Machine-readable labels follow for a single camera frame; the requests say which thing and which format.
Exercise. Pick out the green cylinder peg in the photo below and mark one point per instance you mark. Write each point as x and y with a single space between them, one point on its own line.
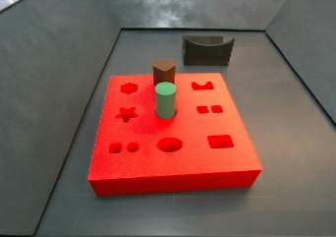
166 100

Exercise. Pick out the brown rounded prism peg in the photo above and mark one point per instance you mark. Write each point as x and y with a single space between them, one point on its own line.
165 71

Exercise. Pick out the red shape sorter block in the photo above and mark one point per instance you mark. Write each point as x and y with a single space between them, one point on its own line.
198 151

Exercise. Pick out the black curved cradle stand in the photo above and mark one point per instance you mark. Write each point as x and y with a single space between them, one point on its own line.
206 50

